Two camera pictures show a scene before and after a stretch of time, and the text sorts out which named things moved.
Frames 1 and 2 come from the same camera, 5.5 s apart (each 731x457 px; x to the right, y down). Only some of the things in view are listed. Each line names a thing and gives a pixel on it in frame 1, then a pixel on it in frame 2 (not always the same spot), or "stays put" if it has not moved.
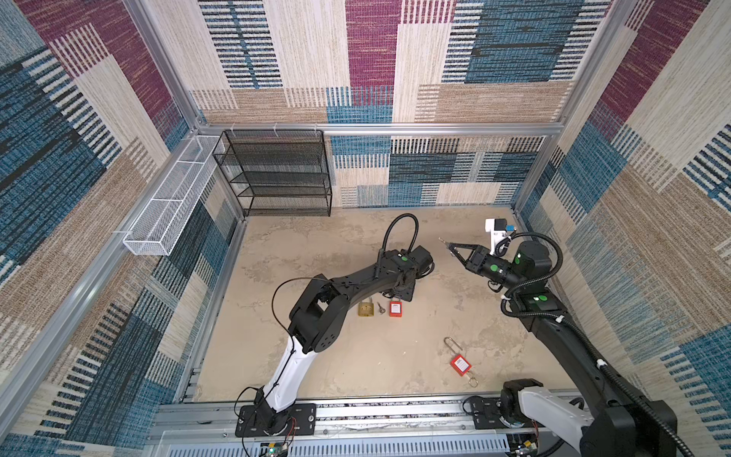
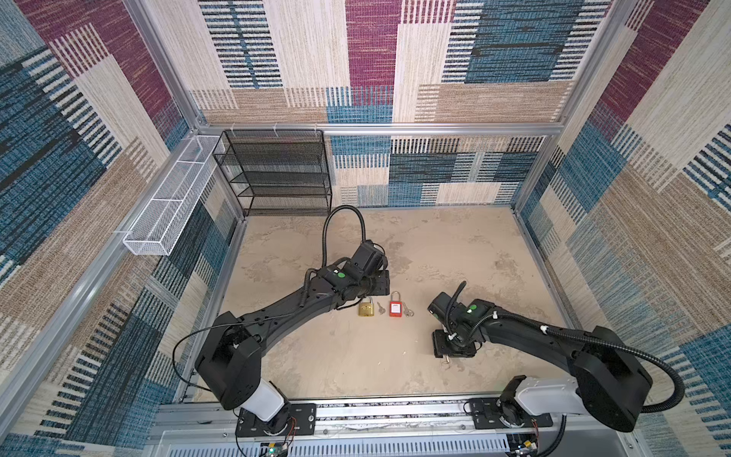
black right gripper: [477, 258] -> [440, 347]
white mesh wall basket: [155, 228] stays put
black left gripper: [408, 294] -> [383, 283]
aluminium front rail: [438, 427] stays put
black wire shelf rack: [277, 172] stays put
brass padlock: [365, 309] stays put
